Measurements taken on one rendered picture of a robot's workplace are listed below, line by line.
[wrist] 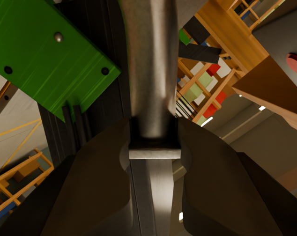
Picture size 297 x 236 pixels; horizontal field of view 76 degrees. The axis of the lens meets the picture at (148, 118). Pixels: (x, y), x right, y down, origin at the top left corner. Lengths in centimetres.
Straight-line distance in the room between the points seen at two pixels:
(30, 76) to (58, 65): 4
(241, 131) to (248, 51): 676
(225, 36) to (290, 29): 78
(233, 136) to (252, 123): 80
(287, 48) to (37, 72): 30
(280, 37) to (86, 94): 24
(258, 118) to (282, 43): 744
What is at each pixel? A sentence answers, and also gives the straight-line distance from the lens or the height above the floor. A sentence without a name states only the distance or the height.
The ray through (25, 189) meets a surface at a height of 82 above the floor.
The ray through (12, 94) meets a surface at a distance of 47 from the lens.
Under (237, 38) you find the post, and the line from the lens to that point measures 102.
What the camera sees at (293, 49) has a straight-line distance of 26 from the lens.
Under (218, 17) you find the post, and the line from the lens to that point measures 101.
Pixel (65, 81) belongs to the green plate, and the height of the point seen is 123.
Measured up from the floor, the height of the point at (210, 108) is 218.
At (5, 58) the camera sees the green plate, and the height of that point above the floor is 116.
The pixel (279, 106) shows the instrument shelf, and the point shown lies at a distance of 43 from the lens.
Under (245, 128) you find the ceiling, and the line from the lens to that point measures 769.
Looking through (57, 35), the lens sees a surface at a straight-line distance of 27.
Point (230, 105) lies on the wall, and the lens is 951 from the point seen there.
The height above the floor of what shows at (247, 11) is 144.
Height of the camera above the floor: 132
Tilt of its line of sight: 4 degrees up
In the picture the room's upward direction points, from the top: 137 degrees clockwise
